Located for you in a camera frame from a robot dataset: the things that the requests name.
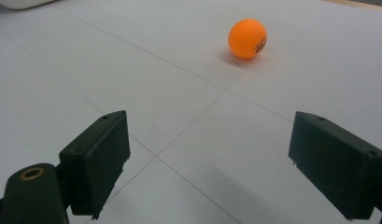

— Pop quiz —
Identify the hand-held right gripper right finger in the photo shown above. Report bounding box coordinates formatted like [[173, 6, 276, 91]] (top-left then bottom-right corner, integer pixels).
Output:
[[288, 111, 382, 221]]

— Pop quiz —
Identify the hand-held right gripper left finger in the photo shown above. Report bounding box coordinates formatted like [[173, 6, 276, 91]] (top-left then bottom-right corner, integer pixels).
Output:
[[59, 110, 131, 220]]

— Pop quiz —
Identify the orange ping-pong ball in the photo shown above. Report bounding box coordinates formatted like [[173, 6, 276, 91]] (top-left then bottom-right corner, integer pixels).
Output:
[[228, 18, 268, 60]]

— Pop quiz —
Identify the white plastic bin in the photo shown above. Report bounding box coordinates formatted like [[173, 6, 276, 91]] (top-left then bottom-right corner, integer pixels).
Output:
[[0, 0, 56, 10]]

